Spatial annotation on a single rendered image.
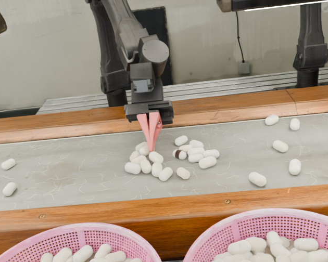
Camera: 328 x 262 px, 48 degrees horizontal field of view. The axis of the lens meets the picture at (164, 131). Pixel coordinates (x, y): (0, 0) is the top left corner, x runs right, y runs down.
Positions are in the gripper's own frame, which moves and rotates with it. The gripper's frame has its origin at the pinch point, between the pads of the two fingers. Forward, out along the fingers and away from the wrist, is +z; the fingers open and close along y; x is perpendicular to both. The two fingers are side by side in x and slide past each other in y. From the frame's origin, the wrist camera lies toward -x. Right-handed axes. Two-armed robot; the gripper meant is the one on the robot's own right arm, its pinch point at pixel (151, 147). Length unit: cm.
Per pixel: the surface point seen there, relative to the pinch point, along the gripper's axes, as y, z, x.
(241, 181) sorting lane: 16.9, 10.1, -5.4
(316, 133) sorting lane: 35.1, -1.4, 4.2
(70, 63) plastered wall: -77, -132, 152
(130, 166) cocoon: -3.9, 4.8, -3.4
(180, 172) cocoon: 6.0, 7.4, -5.0
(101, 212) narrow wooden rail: -7.0, 15.4, -13.0
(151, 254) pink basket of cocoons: 1.8, 23.0, -19.3
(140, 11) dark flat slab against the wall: -19, -151, 129
